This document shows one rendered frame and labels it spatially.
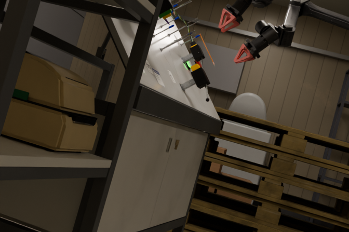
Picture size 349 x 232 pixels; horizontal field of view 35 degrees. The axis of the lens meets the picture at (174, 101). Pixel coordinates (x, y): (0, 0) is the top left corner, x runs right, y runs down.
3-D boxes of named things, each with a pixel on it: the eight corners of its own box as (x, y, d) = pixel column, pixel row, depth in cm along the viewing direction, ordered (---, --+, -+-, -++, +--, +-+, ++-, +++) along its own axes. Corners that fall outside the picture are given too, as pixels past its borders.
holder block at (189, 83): (190, 108, 202) (215, 96, 201) (176, 79, 205) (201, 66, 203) (193, 110, 207) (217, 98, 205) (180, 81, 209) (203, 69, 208)
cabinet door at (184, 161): (187, 216, 257) (210, 134, 259) (150, 228, 204) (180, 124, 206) (182, 215, 258) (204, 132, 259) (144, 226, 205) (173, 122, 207)
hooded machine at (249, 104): (253, 207, 791) (281, 104, 798) (252, 212, 730) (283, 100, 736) (203, 192, 804) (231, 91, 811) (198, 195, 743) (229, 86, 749)
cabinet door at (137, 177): (149, 228, 204) (178, 124, 206) (88, 247, 152) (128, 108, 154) (144, 226, 205) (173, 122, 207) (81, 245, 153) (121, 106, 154)
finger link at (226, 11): (212, 21, 234) (226, 4, 234) (215, 27, 241) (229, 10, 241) (224, 30, 232) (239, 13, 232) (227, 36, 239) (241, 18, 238)
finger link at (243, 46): (228, 53, 231) (246, 40, 230) (232, 58, 238) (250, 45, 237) (238, 66, 229) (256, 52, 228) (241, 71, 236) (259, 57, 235)
